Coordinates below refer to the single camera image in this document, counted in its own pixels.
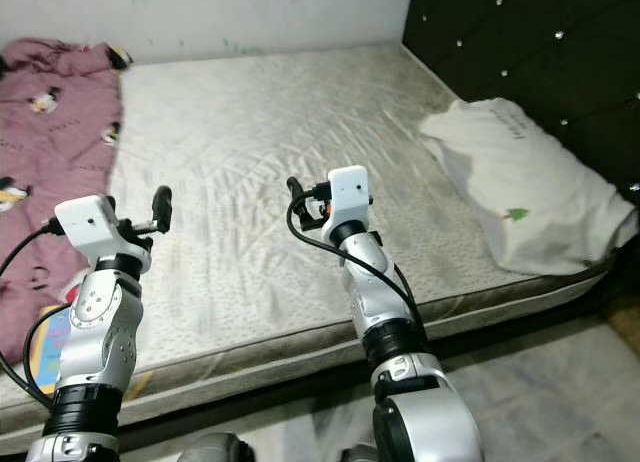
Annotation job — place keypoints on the white quilted mattress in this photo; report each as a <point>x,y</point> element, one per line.
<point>280,132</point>

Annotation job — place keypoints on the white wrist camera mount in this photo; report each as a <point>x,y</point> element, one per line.
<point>348,194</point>
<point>90,225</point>

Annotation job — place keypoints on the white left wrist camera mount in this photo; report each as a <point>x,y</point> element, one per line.
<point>90,225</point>

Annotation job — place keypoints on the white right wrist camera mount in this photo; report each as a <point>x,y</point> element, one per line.
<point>348,194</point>

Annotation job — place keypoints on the purple cartoon print blanket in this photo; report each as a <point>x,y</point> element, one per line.
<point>60,152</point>

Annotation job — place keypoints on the white pillow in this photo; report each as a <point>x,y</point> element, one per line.
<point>520,182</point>

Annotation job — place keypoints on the grey right robot leg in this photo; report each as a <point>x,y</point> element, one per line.
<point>360,454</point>

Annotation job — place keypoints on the black tufted headboard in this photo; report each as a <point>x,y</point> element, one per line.
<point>530,42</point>

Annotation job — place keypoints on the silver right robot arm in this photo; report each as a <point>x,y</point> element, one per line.
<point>370,292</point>

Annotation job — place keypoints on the grey robot leg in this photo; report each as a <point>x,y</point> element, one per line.
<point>360,454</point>
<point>212,450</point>

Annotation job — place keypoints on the grey left robot leg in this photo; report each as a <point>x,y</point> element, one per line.
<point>212,450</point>

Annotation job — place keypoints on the colourful children's book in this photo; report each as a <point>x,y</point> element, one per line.
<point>55,347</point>

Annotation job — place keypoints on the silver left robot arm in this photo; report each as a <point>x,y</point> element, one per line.
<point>100,322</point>

